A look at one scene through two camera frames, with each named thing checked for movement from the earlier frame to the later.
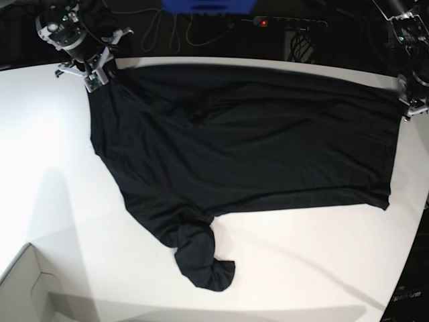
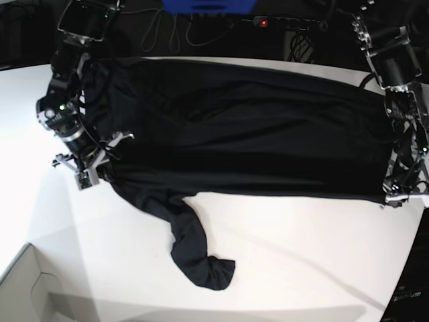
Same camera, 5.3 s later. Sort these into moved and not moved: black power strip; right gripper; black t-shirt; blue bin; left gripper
Moved: right gripper; left gripper
Not moved: blue bin; black power strip; black t-shirt
